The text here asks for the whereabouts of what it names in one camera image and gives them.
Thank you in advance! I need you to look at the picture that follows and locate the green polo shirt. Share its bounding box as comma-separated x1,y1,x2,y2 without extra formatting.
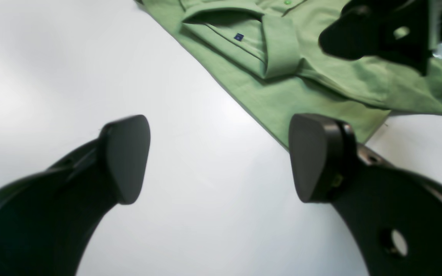
140,0,442,147

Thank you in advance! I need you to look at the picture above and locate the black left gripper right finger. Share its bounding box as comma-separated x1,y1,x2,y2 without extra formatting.
288,113,442,276

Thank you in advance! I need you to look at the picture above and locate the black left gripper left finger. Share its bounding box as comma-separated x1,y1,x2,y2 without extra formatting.
0,115,150,276

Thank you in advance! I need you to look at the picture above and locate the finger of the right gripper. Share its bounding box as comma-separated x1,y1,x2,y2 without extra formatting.
318,0,432,76

